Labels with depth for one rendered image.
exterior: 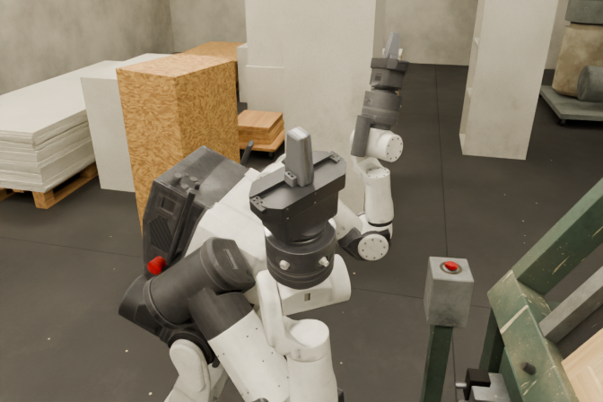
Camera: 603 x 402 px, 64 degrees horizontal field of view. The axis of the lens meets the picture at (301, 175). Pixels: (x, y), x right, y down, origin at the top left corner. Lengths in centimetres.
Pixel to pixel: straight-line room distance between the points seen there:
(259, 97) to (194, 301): 463
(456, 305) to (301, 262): 107
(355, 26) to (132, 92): 144
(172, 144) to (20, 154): 172
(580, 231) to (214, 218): 108
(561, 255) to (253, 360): 108
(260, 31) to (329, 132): 206
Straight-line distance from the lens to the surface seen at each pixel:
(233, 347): 82
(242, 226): 92
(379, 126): 116
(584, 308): 145
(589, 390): 136
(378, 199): 122
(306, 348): 71
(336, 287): 67
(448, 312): 162
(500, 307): 165
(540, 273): 166
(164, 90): 263
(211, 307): 81
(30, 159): 414
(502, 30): 480
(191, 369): 125
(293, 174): 53
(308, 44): 333
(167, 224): 100
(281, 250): 57
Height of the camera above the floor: 181
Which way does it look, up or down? 25 degrees down
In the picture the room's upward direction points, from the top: straight up
